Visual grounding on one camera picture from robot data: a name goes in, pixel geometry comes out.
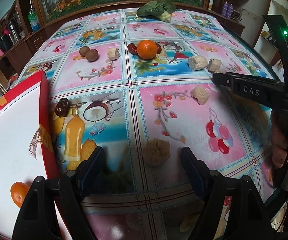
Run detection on right hand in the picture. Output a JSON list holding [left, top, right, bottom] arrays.
[[271, 110, 288, 168]]

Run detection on orange mandarin in box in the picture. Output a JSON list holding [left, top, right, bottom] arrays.
[[10, 181, 29, 207]]

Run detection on red white shallow box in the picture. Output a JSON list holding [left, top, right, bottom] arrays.
[[0, 70, 59, 239]]

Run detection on purple spray bottles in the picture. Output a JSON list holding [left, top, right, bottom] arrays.
[[221, 2, 234, 18]]

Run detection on dark red date near box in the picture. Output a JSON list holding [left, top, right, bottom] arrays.
[[54, 98, 71, 118]]

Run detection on beige walnut near gripper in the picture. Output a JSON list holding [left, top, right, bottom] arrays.
[[141, 138, 170, 167]]

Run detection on red date right of mandarin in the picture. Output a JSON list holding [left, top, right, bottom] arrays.
[[156, 43, 162, 54]]

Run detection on red date of mandarin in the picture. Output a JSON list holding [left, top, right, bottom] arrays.
[[156, 43, 162, 54], [127, 43, 138, 55]]

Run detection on orange mandarin on table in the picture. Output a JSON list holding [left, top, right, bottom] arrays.
[[137, 40, 158, 60]]

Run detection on colourful fruit print tablecloth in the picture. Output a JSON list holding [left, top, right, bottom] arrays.
[[19, 9, 274, 239]]

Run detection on green leafy vegetable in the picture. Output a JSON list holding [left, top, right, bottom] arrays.
[[136, 0, 177, 22]]

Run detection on red date left of mandarin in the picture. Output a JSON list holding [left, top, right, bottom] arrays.
[[127, 43, 138, 55]]

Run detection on brown longan right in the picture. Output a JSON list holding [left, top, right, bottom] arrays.
[[85, 49, 99, 62]]

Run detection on brown longan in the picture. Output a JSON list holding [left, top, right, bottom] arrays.
[[85, 49, 99, 62], [79, 46, 90, 57]]

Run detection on brown longan left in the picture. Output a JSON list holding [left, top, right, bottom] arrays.
[[79, 46, 90, 57]]

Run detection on beige walnut piece centre left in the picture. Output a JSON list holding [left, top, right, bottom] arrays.
[[107, 48, 120, 61]]

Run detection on green label water bottle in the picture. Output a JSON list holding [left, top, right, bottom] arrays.
[[28, 8, 41, 31]]

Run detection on black thermos flask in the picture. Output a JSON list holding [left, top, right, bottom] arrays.
[[7, 18, 21, 44]]

